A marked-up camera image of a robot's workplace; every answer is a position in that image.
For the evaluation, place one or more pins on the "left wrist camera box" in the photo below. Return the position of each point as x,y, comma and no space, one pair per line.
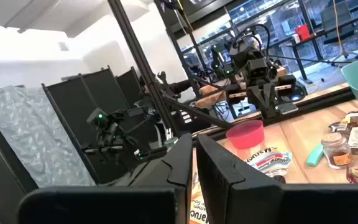
256,69

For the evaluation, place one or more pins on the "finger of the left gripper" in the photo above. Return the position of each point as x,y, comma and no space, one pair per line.
273,99
256,101

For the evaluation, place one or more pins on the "black folding partition screen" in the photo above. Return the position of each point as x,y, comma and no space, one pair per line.
73,109

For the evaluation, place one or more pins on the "orange chicken ramen pack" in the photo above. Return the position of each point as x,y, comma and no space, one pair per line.
197,211

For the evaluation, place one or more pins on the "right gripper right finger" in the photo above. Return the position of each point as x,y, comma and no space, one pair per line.
244,202

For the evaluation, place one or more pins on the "pink plastic bowl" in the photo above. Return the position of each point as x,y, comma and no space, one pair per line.
244,137

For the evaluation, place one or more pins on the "background black robot arm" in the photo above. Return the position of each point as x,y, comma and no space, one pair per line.
221,62
107,130

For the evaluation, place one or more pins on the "glass spice jar tan lid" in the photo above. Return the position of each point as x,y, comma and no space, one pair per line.
336,152

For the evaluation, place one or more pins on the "grey bubble wrap sheet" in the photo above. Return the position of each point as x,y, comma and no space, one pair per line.
26,130

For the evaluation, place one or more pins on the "red plastic container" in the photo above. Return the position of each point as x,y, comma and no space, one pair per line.
302,32

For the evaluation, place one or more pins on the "grey office chair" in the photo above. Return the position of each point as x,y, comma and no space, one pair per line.
340,35

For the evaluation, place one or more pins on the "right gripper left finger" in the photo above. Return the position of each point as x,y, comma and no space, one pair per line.
104,205

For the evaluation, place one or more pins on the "blue beef ramen pack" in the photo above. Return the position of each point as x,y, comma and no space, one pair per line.
269,161

